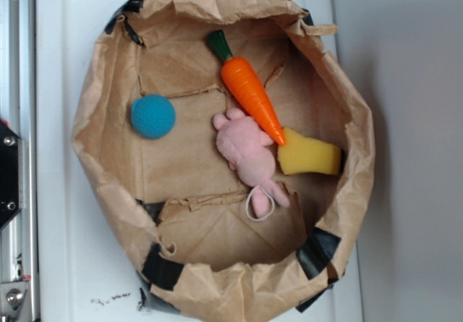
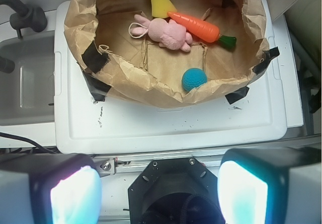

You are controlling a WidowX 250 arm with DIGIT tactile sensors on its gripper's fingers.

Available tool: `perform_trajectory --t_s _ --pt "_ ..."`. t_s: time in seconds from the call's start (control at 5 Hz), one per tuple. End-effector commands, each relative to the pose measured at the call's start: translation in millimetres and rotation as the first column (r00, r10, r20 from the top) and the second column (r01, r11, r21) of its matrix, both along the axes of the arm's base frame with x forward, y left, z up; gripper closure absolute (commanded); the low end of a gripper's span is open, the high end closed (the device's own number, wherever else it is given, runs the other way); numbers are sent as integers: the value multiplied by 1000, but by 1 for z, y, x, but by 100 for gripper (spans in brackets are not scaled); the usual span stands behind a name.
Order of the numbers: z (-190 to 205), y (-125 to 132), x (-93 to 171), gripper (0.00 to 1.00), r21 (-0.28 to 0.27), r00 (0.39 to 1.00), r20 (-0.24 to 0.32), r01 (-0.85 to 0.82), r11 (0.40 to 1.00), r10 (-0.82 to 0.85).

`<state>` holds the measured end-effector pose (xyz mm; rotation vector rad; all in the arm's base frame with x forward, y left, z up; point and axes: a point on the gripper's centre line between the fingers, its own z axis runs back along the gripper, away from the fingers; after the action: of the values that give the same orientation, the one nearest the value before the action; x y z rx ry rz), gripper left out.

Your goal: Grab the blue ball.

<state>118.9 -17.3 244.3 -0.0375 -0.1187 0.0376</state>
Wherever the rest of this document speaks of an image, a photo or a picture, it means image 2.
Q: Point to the blue knitted ball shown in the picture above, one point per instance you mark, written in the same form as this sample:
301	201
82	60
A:
193	78

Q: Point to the grey toy sink basin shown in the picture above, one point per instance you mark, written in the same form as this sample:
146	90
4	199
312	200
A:
27	93

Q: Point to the yellow sponge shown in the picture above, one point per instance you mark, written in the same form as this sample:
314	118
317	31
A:
160	8

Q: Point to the orange plastic carrot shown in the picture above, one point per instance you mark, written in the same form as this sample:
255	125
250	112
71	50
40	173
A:
204	30

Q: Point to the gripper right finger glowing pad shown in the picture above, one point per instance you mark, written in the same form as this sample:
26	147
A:
270	185

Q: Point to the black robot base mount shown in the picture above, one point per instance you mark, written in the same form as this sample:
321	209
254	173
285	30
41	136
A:
175	191

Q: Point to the white plastic bin lid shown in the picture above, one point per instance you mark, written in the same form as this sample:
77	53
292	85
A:
114	126

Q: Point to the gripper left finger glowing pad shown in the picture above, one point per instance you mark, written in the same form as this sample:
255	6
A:
49	188

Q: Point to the pink plush bunny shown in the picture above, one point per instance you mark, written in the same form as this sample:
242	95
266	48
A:
168	34

